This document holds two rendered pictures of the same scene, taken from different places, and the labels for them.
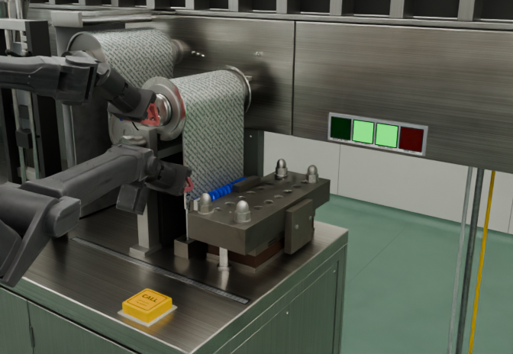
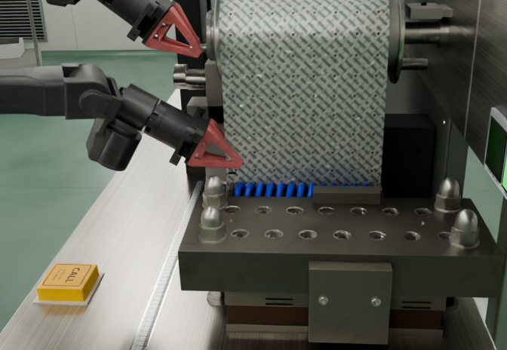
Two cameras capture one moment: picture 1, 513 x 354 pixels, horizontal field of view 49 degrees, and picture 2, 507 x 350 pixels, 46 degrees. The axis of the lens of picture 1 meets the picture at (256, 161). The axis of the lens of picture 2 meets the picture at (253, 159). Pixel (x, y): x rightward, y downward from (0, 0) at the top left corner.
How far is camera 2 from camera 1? 1.06 m
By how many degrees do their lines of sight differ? 58
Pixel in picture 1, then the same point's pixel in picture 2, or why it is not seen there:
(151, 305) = (55, 283)
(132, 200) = (90, 144)
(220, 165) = (314, 148)
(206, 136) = (278, 93)
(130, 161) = (29, 87)
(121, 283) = (122, 247)
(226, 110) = (333, 58)
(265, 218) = (239, 253)
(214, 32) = not seen: outside the picture
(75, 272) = (127, 214)
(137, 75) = not seen: outside the picture
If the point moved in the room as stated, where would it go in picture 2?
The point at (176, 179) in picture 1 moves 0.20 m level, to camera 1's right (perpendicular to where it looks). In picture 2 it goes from (179, 140) to (244, 190)
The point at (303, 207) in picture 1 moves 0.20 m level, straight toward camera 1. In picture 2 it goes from (351, 274) to (195, 320)
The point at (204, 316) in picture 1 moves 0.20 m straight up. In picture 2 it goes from (75, 335) to (51, 202)
